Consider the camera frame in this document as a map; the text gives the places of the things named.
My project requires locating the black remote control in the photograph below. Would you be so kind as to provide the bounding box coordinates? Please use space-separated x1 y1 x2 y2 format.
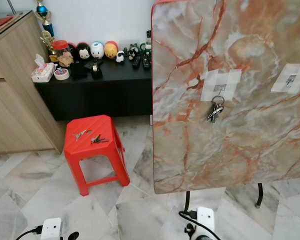
133 54 144 70
142 53 152 69

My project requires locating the blue and gold trophy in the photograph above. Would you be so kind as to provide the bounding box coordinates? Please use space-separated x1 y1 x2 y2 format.
33 0 55 37

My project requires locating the yellow round figure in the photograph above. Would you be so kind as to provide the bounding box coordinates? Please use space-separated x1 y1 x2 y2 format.
103 40 119 60

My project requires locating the white tape roll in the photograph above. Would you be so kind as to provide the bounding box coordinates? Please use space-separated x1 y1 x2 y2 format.
53 67 71 81

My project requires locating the black box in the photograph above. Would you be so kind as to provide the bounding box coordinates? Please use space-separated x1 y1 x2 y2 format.
69 62 89 80

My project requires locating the clear adhesive wall hook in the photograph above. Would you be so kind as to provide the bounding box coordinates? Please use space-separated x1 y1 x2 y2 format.
199 68 243 103
270 62 300 95

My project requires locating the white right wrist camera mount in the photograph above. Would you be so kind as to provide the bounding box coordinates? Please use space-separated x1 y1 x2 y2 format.
195 206 216 240

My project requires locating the silver key bunch with ring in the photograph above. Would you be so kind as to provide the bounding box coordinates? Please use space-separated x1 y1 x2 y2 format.
206 95 226 124

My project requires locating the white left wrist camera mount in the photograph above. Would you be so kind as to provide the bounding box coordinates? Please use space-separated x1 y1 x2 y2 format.
40 217 63 240

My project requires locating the pink white tissue box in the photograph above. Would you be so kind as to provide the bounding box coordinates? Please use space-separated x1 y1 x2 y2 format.
30 53 56 84

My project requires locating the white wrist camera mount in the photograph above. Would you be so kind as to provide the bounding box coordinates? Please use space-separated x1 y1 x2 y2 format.
195 206 216 240
40 217 63 240

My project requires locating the red plastic stool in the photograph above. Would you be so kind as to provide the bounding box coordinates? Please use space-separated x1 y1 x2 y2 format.
63 114 131 197

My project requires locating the light wood cabinet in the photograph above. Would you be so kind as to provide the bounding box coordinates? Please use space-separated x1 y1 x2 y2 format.
0 10 66 154

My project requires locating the black low console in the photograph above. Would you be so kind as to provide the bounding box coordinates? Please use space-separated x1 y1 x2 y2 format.
34 57 154 122

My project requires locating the black metal table leg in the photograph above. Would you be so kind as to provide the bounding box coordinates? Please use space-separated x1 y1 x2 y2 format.
183 190 192 214
255 182 265 209

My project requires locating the black tape dispenser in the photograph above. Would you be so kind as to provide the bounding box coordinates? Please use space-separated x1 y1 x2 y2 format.
89 60 104 79

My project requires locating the red lid clear jar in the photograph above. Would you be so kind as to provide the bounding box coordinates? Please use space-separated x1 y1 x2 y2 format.
51 39 74 69

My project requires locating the small gold trophy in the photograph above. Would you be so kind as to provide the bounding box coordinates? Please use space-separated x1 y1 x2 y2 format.
39 30 55 54

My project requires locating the dark key bunch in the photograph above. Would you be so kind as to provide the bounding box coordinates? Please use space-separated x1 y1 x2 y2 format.
90 133 111 146

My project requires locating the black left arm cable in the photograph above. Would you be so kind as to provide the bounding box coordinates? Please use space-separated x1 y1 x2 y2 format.
14 225 44 240

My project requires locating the small white black figure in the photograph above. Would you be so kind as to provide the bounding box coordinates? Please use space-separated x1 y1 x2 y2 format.
114 49 126 64

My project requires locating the red booklet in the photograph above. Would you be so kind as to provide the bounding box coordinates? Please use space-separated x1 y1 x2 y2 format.
0 14 15 29

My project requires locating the marble pattern folding table top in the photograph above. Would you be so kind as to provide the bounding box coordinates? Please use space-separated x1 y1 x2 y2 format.
150 0 300 195

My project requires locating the black round mouse figure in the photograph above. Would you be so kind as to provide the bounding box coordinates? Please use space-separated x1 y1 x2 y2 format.
74 42 92 62

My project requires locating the white round figure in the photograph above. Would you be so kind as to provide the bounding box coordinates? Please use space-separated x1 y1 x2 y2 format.
89 41 105 60

